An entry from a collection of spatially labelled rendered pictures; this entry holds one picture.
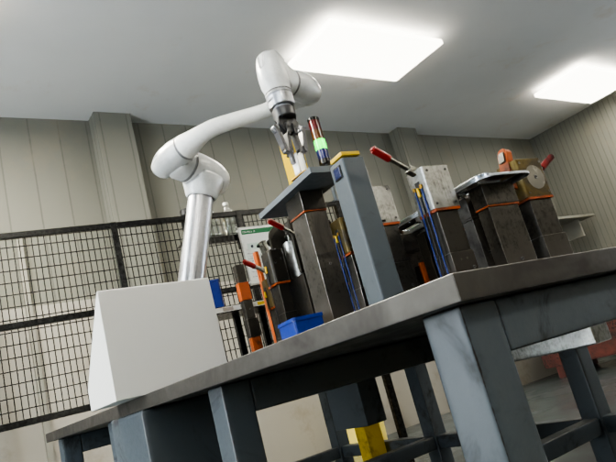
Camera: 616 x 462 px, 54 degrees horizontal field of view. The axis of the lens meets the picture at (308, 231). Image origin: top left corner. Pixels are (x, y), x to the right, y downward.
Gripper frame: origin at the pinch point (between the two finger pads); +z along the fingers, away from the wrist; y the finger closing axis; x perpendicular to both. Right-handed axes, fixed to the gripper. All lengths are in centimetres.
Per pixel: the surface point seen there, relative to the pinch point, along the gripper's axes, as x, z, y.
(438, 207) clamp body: 46, 35, -2
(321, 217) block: 10.1, 22.4, 5.8
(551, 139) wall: -268, -167, -659
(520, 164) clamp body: 51, 25, -36
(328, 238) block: 10.0, 29.0, 5.3
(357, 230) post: 31.8, 34.3, 13.4
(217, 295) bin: -96, 18, -12
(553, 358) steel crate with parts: -256, 104, -467
